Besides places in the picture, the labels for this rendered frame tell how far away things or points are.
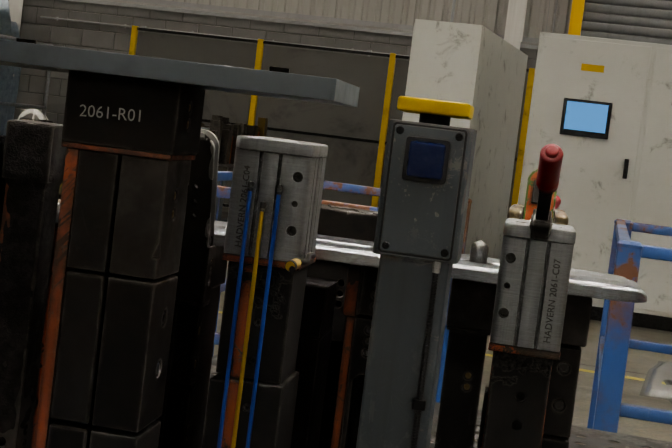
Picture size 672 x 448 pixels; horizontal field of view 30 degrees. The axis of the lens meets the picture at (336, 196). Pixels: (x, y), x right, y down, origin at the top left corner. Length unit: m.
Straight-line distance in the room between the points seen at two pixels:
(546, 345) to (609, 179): 7.92
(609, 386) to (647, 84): 6.19
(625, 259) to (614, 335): 0.18
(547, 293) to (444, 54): 8.04
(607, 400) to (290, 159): 1.96
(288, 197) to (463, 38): 8.01
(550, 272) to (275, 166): 0.28
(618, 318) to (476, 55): 6.24
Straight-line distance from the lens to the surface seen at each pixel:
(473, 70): 9.15
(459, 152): 1.02
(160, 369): 1.13
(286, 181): 1.20
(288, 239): 1.20
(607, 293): 1.31
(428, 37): 9.24
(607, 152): 9.10
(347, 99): 1.07
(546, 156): 1.07
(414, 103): 1.03
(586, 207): 9.10
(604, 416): 3.08
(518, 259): 1.19
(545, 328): 1.19
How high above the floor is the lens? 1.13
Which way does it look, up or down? 3 degrees down
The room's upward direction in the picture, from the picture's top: 7 degrees clockwise
